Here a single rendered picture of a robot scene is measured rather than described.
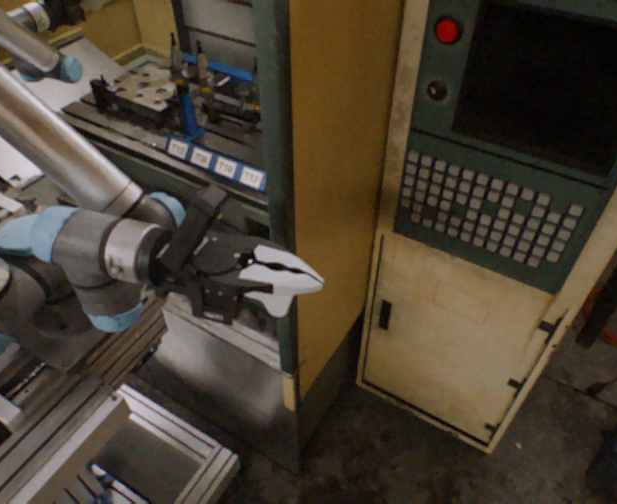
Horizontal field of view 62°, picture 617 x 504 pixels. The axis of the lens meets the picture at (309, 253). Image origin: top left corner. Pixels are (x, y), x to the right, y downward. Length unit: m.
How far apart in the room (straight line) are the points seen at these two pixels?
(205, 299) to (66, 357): 0.54
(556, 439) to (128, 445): 1.67
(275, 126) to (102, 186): 0.28
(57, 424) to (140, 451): 0.94
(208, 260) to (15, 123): 0.34
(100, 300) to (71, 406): 0.45
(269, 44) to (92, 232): 0.36
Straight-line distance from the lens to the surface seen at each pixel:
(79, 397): 1.15
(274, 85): 0.82
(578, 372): 2.64
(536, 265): 1.35
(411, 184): 1.32
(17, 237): 1.02
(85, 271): 0.69
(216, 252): 0.60
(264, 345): 1.46
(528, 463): 2.33
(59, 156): 0.79
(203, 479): 1.94
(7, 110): 0.80
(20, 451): 1.14
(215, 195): 0.55
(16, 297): 0.97
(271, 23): 0.78
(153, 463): 2.02
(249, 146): 2.02
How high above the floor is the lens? 2.01
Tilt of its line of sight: 46 degrees down
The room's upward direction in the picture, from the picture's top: straight up
